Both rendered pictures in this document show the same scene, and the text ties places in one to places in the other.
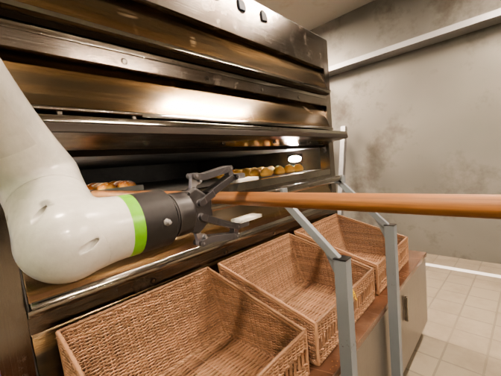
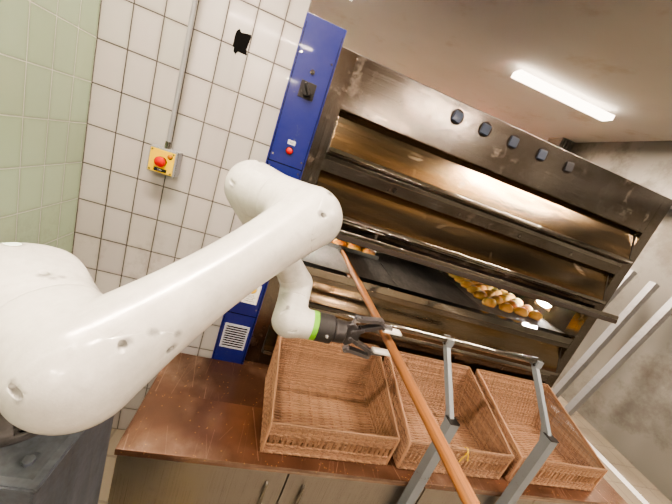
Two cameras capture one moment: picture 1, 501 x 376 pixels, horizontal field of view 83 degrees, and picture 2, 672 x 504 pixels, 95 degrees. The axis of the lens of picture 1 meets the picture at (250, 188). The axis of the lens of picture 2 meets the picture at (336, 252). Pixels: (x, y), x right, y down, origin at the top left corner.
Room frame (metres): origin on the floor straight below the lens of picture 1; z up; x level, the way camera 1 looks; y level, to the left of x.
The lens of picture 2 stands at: (-0.33, -0.27, 1.69)
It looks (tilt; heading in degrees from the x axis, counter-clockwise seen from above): 16 degrees down; 33
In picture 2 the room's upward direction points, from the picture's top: 20 degrees clockwise
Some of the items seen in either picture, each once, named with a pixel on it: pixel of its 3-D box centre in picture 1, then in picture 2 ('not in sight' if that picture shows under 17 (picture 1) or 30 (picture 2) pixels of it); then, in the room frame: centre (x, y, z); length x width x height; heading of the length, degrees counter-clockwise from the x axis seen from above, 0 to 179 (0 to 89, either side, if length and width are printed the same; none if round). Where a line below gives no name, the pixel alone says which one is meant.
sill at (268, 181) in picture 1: (241, 186); (445, 305); (1.41, 0.04, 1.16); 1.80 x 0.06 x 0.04; 137
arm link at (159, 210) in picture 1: (148, 220); (324, 327); (0.44, 0.17, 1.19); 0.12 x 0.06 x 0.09; 48
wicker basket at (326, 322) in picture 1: (299, 281); (439, 409); (1.23, -0.18, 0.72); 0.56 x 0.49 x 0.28; 138
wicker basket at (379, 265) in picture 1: (353, 245); (530, 425); (1.67, -0.59, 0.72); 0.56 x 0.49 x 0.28; 137
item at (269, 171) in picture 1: (255, 171); (489, 290); (2.12, -0.05, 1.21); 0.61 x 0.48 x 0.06; 47
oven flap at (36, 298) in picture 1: (247, 213); (436, 329); (1.40, 0.03, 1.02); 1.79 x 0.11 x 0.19; 137
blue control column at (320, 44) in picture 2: not in sight; (267, 224); (1.26, 1.42, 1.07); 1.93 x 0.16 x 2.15; 47
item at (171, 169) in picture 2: not in sight; (164, 161); (0.27, 1.02, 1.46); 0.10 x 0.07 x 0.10; 137
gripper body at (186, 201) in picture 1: (188, 211); (345, 332); (0.50, 0.11, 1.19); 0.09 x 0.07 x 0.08; 138
